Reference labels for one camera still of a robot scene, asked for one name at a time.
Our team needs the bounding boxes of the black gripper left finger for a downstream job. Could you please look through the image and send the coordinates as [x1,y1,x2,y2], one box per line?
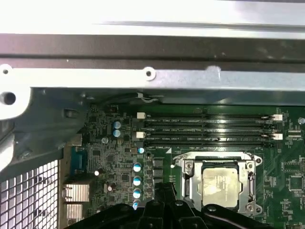
[69,182,168,229]

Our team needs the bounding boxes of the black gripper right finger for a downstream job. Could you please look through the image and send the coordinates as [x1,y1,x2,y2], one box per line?
[166,182,267,229]

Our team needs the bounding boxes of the metal socket cover frame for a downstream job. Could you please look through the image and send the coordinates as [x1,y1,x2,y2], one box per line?
[182,156,253,212]

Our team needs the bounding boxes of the silver CPU green board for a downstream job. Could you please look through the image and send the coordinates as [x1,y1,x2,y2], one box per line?
[202,167,240,208]

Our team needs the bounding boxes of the thin metal locking lever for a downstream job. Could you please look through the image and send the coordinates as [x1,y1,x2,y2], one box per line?
[247,166,257,206]
[172,154,191,169]

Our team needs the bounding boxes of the CPU socket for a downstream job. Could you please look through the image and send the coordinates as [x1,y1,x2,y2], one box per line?
[173,151,264,215]

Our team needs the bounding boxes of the silver rear port block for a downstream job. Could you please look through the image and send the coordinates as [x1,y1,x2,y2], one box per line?
[63,183,91,204]
[66,204,84,221]

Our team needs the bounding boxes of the blue port connector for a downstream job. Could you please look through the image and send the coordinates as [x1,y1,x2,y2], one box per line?
[70,146,84,177]

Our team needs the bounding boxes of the green motherboard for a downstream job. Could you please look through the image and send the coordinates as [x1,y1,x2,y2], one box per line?
[82,102,305,229]

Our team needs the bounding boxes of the black RAM slot white clips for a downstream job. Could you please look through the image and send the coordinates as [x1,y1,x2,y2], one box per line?
[137,112,284,121]
[135,131,284,141]

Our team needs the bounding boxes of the black open PC case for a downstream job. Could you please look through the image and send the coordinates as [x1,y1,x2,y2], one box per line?
[0,21,305,229]

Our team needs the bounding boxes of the white wire connector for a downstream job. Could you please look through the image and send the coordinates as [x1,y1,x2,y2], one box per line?
[136,92,159,104]

